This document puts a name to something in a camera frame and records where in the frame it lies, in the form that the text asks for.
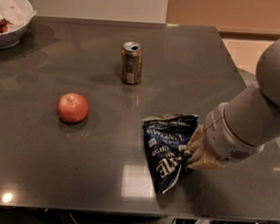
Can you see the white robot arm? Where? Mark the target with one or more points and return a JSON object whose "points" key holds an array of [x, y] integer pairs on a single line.
{"points": [[240, 128]]}

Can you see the orange soda can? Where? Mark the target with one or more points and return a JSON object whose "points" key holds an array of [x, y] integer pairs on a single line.
{"points": [[131, 62]]}

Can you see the white napkin in bowl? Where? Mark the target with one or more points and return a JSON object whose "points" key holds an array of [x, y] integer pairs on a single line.
{"points": [[18, 12]]}

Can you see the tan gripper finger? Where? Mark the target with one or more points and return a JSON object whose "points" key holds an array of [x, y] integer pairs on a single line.
{"points": [[190, 155]]}

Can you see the white bowl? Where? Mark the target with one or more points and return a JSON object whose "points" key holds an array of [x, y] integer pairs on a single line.
{"points": [[13, 35]]}

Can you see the red fruit in bowl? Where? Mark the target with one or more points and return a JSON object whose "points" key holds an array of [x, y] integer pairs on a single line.
{"points": [[4, 25]]}

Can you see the blue chip bag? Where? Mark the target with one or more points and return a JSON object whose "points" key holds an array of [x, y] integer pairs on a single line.
{"points": [[165, 140]]}

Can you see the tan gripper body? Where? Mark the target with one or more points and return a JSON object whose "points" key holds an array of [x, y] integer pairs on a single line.
{"points": [[217, 134]]}

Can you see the red apple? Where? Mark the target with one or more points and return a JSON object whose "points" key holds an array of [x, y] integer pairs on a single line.
{"points": [[72, 108]]}

